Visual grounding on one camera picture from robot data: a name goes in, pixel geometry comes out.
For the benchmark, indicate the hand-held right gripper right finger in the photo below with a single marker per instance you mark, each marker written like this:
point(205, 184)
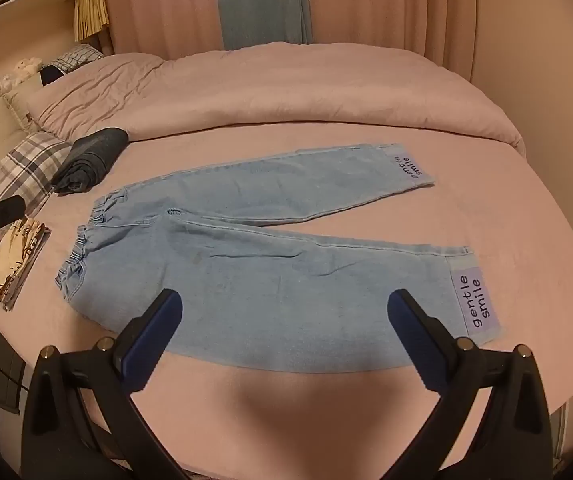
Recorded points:
point(414, 340)

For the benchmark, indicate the blue checked pillow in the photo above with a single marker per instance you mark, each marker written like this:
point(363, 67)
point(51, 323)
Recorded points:
point(79, 57)

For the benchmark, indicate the light blue denim pants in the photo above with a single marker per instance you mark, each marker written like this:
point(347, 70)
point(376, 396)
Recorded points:
point(246, 280)

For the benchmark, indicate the blue curtain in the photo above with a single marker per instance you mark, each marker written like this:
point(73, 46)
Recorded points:
point(261, 5)

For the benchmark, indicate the yellow fringed cloth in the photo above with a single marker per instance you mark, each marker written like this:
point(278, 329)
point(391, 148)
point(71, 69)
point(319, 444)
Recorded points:
point(91, 10)

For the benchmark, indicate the pink curtain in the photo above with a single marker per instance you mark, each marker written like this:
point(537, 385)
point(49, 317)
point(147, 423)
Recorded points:
point(366, 5)

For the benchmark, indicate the plaid pillow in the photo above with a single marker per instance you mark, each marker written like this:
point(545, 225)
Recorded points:
point(21, 170)

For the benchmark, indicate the cream printed folded cloth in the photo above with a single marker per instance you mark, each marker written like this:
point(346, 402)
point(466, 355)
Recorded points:
point(14, 260)

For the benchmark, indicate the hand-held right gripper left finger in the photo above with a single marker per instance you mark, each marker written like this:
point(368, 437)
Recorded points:
point(151, 340)

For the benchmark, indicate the dark grey folded cloth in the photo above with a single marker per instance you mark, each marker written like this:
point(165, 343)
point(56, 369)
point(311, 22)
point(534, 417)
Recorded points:
point(91, 155)

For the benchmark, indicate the pink duvet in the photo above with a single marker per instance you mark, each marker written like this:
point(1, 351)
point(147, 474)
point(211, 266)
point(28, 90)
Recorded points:
point(276, 95)

